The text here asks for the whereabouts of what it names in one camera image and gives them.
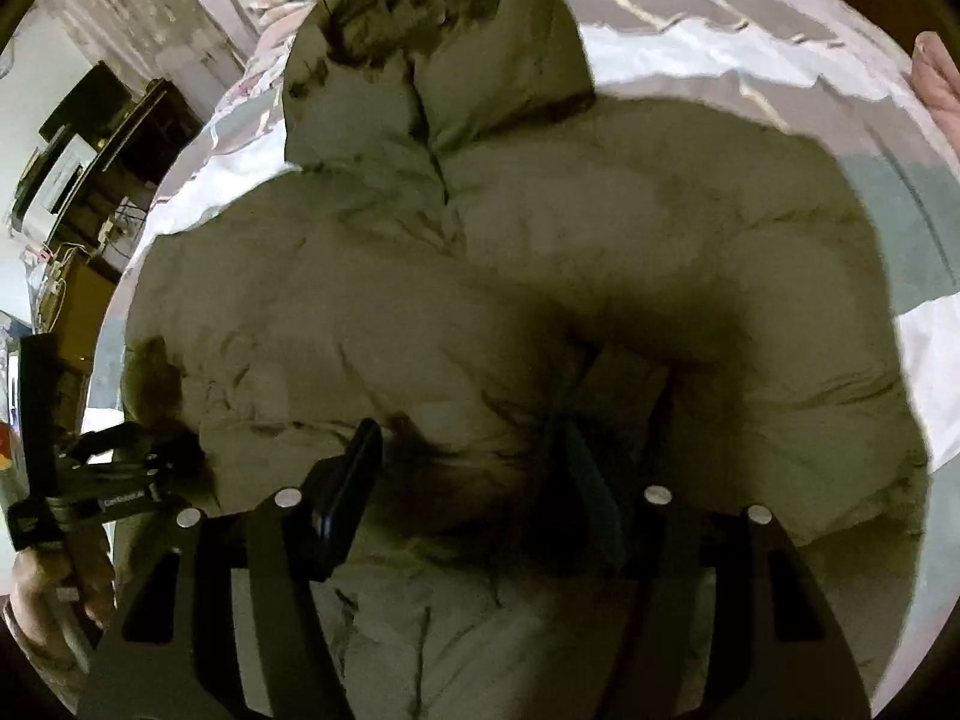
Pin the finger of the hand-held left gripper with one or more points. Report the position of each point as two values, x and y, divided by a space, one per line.
131 439

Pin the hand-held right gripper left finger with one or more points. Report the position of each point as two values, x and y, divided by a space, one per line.
352 481

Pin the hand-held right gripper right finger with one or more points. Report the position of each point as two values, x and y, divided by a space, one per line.
600 499

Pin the olive green puffer jacket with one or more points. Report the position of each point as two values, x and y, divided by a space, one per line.
480 300

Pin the person's left hand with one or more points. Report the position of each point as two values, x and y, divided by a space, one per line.
71 577

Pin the dark wooden desk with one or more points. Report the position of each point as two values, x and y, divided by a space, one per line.
75 300

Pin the black monitor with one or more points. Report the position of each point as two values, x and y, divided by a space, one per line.
79 101

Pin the white grey patterned bed sheet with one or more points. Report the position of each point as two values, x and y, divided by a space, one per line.
750 60

